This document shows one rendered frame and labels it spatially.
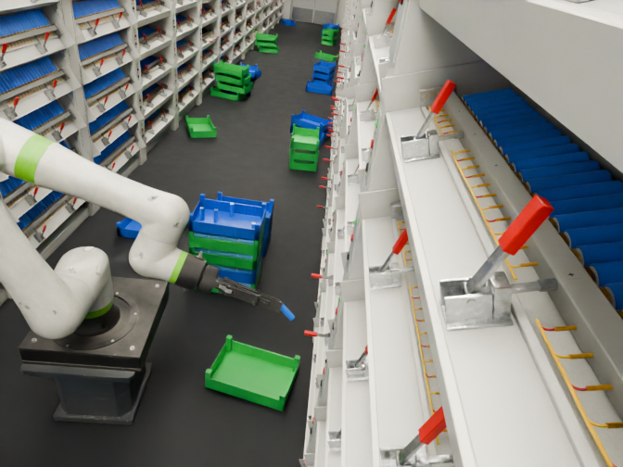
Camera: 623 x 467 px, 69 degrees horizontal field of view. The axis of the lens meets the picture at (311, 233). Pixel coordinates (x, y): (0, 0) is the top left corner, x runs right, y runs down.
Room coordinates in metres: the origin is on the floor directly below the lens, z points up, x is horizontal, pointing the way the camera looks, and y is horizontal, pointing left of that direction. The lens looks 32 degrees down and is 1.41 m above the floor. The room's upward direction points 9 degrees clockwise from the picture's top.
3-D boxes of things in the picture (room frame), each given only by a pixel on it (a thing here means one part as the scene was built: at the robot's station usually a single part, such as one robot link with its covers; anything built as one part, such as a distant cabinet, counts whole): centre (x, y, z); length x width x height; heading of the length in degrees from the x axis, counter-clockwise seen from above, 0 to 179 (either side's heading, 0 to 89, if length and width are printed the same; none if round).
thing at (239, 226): (1.70, 0.37, 0.36); 0.30 x 0.20 x 0.08; 91
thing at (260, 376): (1.15, 0.13, 0.04); 0.30 x 0.20 x 0.08; 80
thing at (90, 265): (0.98, 0.62, 0.50); 0.16 x 0.13 x 0.19; 3
